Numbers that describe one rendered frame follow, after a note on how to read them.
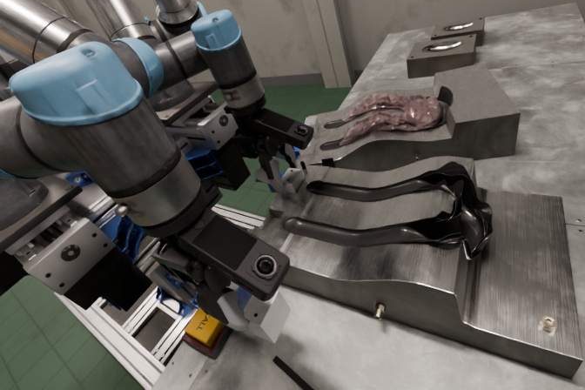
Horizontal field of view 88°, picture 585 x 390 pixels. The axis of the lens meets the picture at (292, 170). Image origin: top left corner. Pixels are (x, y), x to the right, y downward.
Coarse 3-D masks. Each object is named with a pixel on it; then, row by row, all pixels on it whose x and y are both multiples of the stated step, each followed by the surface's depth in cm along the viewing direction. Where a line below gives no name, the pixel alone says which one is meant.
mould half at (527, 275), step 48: (288, 192) 68; (432, 192) 49; (480, 192) 55; (288, 240) 57; (528, 240) 46; (336, 288) 51; (384, 288) 43; (432, 288) 38; (480, 288) 43; (528, 288) 41; (480, 336) 40; (528, 336) 37; (576, 336) 36
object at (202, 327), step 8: (200, 312) 57; (192, 320) 56; (200, 320) 56; (208, 320) 55; (216, 320) 55; (192, 328) 55; (200, 328) 55; (208, 328) 54; (216, 328) 54; (192, 336) 54; (200, 336) 53; (208, 336) 53; (216, 336) 54; (208, 344) 53
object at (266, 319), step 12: (240, 288) 46; (240, 300) 44; (252, 300) 42; (276, 300) 41; (252, 312) 40; (264, 312) 40; (276, 312) 41; (288, 312) 44; (252, 324) 40; (264, 324) 39; (276, 324) 42; (264, 336) 42; (276, 336) 42
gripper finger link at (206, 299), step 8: (200, 288) 33; (208, 288) 33; (200, 296) 33; (208, 296) 33; (216, 296) 34; (200, 304) 34; (208, 304) 33; (216, 304) 34; (208, 312) 34; (216, 312) 34; (224, 320) 36
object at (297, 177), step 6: (288, 168) 70; (294, 168) 69; (282, 174) 71; (288, 174) 68; (294, 174) 67; (300, 174) 68; (258, 180) 74; (282, 180) 67; (288, 180) 67; (294, 180) 66; (300, 180) 68; (270, 186) 70; (288, 186) 67; (294, 186) 66; (294, 192) 67
